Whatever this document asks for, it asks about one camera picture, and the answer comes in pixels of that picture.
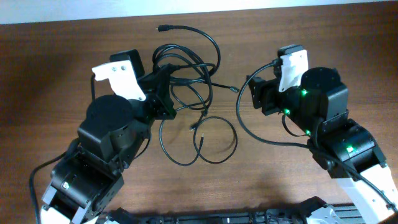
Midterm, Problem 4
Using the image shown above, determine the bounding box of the left camera cable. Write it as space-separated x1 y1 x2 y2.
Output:
29 73 97 224

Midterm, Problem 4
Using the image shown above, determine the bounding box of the right camera cable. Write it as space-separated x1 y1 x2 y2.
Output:
235 60 398 212

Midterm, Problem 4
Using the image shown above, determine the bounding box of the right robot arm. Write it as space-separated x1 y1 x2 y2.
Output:
245 67 397 223

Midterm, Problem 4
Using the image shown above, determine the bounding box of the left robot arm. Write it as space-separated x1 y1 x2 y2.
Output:
35 64 177 223

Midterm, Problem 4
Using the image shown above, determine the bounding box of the camera cable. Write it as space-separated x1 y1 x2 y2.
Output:
235 60 398 212
29 73 97 224

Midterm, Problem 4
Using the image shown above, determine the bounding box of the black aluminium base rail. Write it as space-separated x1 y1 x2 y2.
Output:
95 197 365 224

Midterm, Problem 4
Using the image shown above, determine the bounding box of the black cable bundle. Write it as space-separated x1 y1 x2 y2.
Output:
151 24 240 167

